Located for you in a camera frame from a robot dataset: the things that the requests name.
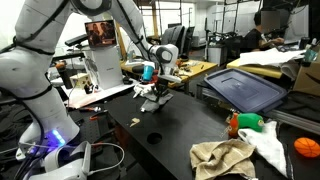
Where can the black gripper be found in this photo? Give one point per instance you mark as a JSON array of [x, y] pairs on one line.
[[161, 85]]

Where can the grey towel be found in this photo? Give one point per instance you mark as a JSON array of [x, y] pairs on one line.
[[152, 103]]

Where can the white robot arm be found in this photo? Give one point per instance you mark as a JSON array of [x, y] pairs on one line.
[[24, 63]]

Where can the white towel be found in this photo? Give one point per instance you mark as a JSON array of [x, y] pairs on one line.
[[141, 89]]

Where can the beige towel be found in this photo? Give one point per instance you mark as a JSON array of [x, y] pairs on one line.
[[212, 159]]

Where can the red plastic bowl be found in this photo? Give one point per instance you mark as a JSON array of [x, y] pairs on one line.
[[154, 79]]

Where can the blue plastic cup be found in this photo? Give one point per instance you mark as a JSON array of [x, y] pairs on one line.
[[148, 70]]

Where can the torn tape scrap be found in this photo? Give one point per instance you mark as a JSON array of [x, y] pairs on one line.
[[134, 122]]

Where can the white box stand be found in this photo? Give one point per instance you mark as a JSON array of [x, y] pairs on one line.
[[103, 65]]

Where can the orange toy bottle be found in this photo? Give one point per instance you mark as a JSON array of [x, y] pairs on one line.
[[233, 132]]

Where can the small screen on stand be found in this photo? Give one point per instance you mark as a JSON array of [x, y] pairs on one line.
[[101, 33]]

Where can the green plush toy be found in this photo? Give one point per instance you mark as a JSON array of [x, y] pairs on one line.
[[250, 120]]

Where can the dark blue bin lid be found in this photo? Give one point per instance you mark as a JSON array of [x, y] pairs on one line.
[[245, 91]]

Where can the white VR headset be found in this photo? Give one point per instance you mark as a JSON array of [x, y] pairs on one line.
[[69, 163]]

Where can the seated person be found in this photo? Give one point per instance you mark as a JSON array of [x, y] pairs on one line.
[[253, 40]]

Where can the white cloth near ball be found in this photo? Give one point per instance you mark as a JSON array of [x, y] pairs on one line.
[[267, 145]]

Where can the stack of white papers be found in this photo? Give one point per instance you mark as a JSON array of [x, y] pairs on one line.
[[269, 57]]

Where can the amazon cardboard box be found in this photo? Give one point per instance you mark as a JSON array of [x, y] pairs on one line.
[[308, 79]]

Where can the orange toy basketball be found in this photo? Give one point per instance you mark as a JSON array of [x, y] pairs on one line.
[[307, 147]]

